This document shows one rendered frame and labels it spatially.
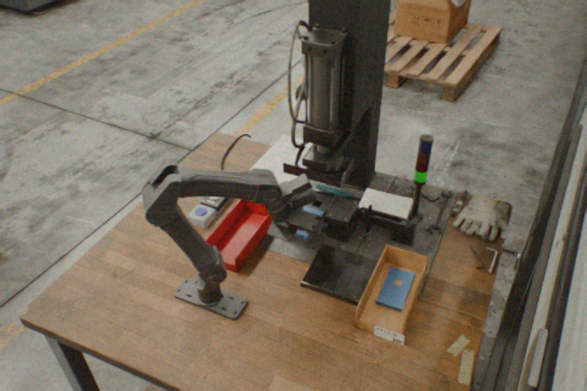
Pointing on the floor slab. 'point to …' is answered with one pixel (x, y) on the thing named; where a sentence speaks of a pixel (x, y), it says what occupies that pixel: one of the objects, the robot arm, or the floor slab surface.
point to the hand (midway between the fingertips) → (292, 232)
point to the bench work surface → (254, 312)
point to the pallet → (420, 52)
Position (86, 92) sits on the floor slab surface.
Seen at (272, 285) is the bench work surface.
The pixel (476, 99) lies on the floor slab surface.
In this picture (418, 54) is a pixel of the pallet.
